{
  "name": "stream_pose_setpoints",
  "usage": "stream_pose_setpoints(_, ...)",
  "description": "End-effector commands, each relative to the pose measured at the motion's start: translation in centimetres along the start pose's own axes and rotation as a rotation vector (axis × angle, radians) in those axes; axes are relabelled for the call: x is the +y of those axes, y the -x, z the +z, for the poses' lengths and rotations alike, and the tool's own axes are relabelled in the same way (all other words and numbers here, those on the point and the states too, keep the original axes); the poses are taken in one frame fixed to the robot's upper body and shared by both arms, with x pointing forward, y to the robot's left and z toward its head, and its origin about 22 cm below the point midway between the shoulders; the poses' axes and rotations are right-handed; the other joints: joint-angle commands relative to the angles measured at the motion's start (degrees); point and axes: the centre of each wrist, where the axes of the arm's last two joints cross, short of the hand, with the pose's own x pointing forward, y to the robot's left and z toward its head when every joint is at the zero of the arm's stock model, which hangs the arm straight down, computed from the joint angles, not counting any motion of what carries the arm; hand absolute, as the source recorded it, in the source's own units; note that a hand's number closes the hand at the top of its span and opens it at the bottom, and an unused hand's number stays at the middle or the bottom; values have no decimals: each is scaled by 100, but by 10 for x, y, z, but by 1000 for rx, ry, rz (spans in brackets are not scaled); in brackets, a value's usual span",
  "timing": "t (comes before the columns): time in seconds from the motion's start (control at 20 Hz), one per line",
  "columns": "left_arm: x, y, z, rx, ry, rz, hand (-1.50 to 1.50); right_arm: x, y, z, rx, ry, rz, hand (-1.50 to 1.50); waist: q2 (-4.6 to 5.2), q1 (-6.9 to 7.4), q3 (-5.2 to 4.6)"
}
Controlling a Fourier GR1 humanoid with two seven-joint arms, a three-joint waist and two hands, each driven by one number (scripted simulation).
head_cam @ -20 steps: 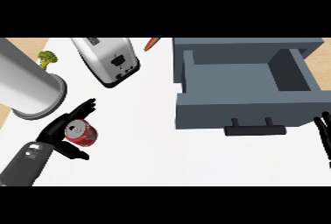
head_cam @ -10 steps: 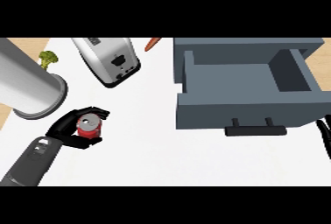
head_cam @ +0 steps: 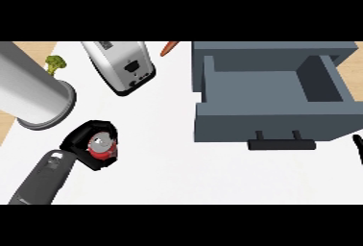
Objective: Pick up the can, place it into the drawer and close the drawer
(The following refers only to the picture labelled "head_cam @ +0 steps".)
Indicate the grey cabinet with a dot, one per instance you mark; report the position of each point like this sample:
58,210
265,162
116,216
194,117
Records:
246,51

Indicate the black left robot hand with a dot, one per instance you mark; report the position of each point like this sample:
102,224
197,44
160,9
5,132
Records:
79,142

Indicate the grey drawer box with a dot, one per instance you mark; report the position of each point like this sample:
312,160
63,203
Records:
256,86

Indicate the orange carrot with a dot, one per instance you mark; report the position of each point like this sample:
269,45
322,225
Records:
169,48

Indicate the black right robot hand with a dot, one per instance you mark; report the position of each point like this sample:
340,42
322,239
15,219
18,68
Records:
359,147

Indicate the red can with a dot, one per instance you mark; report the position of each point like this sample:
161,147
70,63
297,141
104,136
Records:
101,145

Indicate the green broccoli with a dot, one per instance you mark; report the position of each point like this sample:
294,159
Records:
55,63

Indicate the grey drawer front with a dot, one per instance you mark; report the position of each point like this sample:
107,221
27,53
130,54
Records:
265,120

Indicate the silver toaster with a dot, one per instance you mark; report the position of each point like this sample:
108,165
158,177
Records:
126,67

